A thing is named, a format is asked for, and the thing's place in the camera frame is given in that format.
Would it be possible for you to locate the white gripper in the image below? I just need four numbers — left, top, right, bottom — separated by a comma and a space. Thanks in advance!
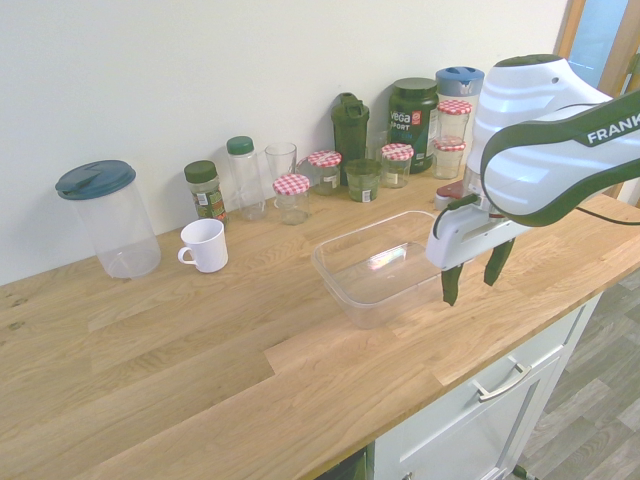
424, 203, 522, 308

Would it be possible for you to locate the clear plastic rectangular container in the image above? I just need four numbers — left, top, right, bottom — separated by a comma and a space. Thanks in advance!
311, 210, 451, 330

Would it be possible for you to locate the dark Vega protein tub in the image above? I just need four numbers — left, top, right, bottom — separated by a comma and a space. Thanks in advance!
388, 77, 441, 175

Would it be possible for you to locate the glass jar red checkered lid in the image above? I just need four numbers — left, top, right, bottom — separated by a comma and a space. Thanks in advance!
380, 143, 416, 190
432, 138, 468, 181
271, 174, 312, 227
306, 150, 344, 197
436, 99, 473, 142

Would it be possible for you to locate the white kitchen cabinet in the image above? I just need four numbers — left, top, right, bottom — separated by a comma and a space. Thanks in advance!
372, 294, 604, 480

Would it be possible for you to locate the dark green shaker bottle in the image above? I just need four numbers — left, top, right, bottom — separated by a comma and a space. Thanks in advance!
330, 91, 372, 187

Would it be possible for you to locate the frosted pitcher with blue lid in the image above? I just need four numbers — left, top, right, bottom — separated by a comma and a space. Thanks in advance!
434, 66, 485, 151

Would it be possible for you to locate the dark built-in dishwasher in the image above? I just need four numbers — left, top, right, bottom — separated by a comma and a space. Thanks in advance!
319, 442, 376, 480

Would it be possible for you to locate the tall clear drinking glass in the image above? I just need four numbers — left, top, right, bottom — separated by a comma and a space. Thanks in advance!
264, 142, 299, 182

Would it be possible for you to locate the clear bottle with green lid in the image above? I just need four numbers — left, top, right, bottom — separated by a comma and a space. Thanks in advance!
225, 136, 267, 222

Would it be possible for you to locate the white ceramic mug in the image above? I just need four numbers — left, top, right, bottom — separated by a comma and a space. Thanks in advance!
177, 217, 230, 274

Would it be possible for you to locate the clear pitcher with teal lid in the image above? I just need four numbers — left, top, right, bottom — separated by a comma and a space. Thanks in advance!
54, 159, 162, 280

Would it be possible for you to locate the black camera cable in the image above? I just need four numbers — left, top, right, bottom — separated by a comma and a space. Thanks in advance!
432, 193, 640, 241

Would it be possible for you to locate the metal drawer handle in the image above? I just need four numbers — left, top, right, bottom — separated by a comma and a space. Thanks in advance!
471, 362, 533, 404

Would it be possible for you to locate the wooden door frame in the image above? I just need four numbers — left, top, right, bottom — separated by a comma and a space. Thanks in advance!
553, 0, 640, 101

